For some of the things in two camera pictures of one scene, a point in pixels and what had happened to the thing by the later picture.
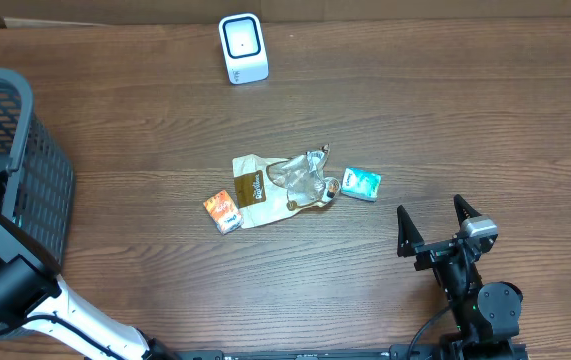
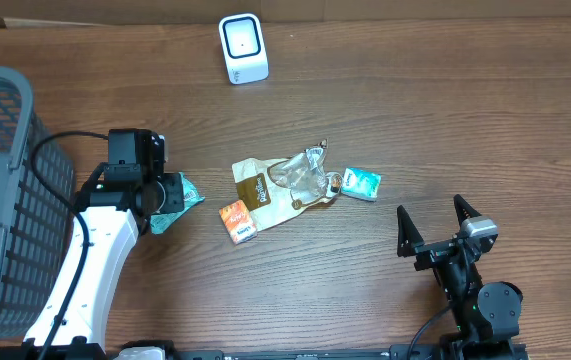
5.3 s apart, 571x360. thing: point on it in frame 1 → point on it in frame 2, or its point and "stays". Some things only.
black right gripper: (430, 252) stays
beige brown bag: (270, 189) stays
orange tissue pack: (224, 212) → (238, 221)
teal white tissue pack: (361, 184) stays
